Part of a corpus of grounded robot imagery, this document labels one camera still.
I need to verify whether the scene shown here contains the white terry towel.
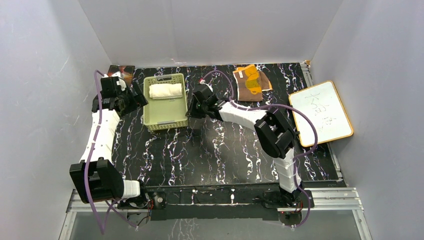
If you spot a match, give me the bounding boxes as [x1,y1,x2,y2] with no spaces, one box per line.
[148,83,183,100]

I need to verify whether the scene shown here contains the light green plastic basket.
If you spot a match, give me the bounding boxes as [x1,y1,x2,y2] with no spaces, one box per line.
[143,73,188,132]

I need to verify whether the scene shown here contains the brown and yellow cloth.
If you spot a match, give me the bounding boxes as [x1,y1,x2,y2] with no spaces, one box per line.
[232,64,273,102]

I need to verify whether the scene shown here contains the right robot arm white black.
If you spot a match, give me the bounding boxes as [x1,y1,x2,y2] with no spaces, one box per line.
[186,84,302,207]

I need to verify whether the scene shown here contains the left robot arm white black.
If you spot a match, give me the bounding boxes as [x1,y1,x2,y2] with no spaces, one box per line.
[69,72,150,208]

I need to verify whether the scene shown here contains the dark cover paperback book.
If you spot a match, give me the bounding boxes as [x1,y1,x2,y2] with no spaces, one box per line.
[107,65,135,85]

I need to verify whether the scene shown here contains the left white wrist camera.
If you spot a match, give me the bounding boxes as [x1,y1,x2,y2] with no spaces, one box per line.
[112,75,127,92]

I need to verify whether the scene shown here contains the whiteboard with wooden frame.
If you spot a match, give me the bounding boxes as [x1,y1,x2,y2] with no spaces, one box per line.
[288,80,354,144]

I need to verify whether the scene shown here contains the aluminium frame rail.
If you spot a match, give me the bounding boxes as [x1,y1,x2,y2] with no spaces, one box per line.
[59,187,372,240]

